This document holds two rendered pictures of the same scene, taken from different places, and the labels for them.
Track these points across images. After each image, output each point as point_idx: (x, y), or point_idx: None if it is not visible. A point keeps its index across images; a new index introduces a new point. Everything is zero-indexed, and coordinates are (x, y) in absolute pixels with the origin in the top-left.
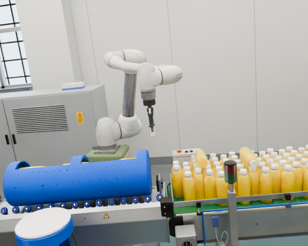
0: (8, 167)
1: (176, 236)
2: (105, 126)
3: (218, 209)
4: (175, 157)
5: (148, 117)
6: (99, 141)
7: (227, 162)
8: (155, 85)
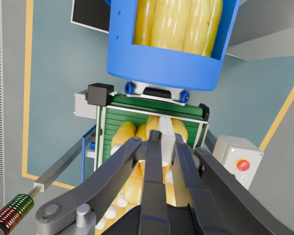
0: None
1: (75, 93)
2: None
3: (82, 155)
4: (226, 149)
5: (91, 176)
6: None
7: None
8: None
